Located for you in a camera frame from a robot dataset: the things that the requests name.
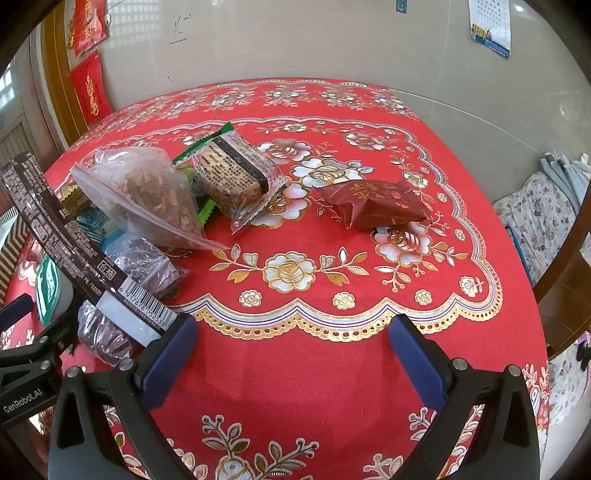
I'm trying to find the clear zip bag dried snacks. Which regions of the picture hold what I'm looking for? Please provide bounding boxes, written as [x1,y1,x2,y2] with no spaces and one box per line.
[70,147,232,252]

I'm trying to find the maroon snack packet gold print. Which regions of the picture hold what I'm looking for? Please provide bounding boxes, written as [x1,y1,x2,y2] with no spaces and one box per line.
[316,179,432,230]

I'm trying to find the green lidded jelly cup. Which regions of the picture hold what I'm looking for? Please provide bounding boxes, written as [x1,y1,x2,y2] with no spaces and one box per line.
[36,255,77,326]

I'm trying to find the white tray striped rim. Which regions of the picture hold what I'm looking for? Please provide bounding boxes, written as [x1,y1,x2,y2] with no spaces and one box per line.
[0,208,35,308]

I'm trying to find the flat red wall poster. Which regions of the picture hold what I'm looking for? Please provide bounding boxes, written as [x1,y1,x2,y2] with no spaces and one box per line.
[69,51,114,126]

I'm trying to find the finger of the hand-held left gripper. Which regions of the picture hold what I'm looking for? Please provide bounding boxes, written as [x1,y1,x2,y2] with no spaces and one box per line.
[0,300,86,393]
[0,294,34,333]

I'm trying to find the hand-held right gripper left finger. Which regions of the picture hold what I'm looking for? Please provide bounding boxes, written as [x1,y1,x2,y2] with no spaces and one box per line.
[48,313,199,480]

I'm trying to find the brown wooden furniture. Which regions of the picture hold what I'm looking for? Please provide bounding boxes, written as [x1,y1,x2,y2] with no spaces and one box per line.
[533,194,591,361]

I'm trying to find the long dark brown snack box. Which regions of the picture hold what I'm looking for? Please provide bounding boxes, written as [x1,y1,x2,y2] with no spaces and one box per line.
[0,154,178,348]

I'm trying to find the floral bedding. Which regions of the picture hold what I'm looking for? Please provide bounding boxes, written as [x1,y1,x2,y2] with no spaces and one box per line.
[492,173,587,425]

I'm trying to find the clear biscuit packet black label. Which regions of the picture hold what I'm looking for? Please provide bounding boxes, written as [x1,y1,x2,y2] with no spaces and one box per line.
[189,131,288,234]

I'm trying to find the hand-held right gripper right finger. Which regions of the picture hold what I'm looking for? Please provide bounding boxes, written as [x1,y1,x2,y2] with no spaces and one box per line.
[388,314,541,480]

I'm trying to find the white wall calendar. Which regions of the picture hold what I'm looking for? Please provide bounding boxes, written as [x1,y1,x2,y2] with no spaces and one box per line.
[468,0,512,60]

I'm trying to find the grey folded cloth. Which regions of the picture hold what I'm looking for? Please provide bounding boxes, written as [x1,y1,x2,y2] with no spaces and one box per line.
[540,151,591,204]

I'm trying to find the ribbed metal door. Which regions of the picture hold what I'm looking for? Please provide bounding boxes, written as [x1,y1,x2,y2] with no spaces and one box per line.
[0,60,61,162]

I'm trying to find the gold foil snack packet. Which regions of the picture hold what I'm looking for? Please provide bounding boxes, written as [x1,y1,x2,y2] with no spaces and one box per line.
[55,181,100,217]

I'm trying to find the clear bag of dark candies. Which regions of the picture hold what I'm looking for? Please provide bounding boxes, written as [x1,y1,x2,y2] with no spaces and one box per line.
[99,233,192,301]

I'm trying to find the clear bag of red dates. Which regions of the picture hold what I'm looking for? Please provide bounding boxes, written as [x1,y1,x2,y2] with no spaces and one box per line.
[76,300,139,367]

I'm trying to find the light blue snack packet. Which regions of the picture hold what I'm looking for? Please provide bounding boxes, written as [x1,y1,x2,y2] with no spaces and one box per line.
[76,208,125,252]

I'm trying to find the red floral tablecloth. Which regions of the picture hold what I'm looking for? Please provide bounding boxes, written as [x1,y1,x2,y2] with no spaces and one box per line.
[0,78,550,480]

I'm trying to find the wooden door frame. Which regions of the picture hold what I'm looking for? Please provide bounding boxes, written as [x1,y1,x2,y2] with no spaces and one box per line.
[41,0,88,148]

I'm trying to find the crumpled red wall poster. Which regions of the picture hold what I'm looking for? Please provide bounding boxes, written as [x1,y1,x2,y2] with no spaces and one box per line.
[69,0,112,58]

